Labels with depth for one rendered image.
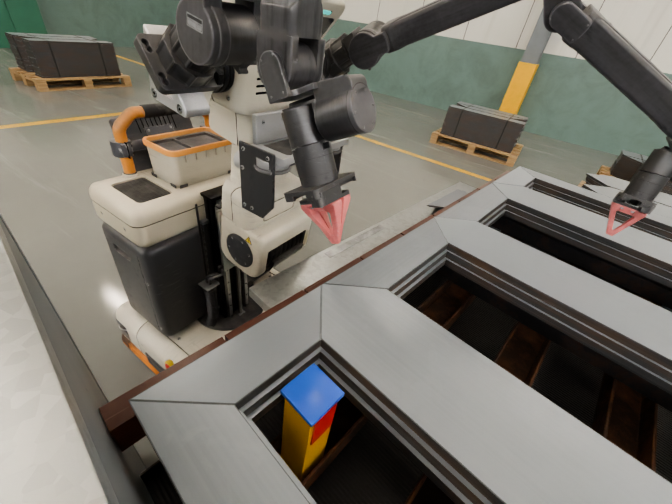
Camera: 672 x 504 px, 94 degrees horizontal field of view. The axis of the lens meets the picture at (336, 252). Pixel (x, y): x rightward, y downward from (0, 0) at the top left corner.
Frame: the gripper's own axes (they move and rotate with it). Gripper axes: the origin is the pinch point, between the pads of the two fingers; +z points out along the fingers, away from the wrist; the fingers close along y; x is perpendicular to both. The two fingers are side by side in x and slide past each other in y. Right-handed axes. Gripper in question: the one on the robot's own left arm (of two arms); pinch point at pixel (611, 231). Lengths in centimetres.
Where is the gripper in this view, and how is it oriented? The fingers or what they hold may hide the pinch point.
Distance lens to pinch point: 102.7
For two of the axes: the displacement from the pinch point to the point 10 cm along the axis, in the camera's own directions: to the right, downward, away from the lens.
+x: -7.3, -4.8, 4.8
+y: 6.2, -1.8, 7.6
